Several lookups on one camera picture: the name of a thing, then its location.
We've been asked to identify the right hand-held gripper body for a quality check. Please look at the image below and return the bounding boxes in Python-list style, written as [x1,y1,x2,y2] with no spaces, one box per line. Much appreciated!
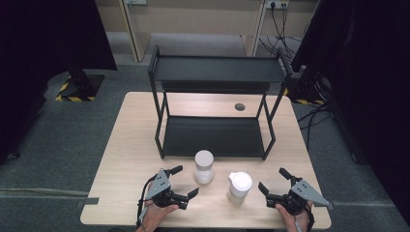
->
[265,176,335,217]

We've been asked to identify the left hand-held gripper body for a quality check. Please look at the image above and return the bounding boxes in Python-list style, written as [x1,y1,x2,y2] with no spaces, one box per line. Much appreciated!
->
[144,168,190,211]

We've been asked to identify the white-lidded glass jar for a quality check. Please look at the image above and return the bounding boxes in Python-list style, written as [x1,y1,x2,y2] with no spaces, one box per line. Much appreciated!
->
[226,171,253,207]

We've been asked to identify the white cylindrical cup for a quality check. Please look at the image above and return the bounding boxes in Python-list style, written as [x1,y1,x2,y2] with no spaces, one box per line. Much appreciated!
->
[193,149,215,186]

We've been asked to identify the black two-tier metal shelf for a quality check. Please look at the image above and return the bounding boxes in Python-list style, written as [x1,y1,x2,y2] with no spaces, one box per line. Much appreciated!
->
[147,44,293,161]

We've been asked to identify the person's left hand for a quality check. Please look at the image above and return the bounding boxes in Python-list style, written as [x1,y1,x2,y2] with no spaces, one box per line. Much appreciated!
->
[135,200,180,232]

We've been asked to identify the person's right hand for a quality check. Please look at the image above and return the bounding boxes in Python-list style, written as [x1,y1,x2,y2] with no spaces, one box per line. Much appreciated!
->
[275,201,314,232]

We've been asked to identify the grey tape strip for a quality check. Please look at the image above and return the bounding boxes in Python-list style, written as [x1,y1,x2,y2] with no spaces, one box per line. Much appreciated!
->
[75,196,100,208]

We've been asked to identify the stand base with striped tape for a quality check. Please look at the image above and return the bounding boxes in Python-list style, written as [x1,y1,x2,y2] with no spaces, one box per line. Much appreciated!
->
[283,72,327,105]
[54,69,105,102]

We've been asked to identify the black curtain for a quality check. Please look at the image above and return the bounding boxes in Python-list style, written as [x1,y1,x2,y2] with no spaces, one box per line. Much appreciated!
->
[0,0,118,165]
[291,0,410,223]

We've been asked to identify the light wooden furniture leg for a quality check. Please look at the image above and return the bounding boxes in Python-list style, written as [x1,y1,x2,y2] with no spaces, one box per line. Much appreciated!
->
[241,0,269,57]
[117,0,153,63]

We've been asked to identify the left hand-held gripper cable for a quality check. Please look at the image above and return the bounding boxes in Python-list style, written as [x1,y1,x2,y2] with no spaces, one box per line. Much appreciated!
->
[136,174,159,228]

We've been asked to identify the hand-held gripper cable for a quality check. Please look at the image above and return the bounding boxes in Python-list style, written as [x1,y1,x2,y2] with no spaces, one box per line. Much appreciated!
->
[136,174,159,228]
[303,202,316,232]

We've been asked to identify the right hand-held gripper cable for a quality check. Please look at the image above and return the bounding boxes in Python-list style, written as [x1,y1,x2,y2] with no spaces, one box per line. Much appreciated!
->
[303,202,316,232]

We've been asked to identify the black floor cables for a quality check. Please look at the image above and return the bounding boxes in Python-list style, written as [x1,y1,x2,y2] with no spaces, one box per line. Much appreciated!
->
[297,101,334,152]

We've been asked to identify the black plugged power cables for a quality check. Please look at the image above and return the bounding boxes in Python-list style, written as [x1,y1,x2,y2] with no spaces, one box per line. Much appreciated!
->
[259,2,303,61]

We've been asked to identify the white wall socket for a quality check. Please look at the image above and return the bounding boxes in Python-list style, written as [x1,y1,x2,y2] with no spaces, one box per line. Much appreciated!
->
[265,0,290,10]

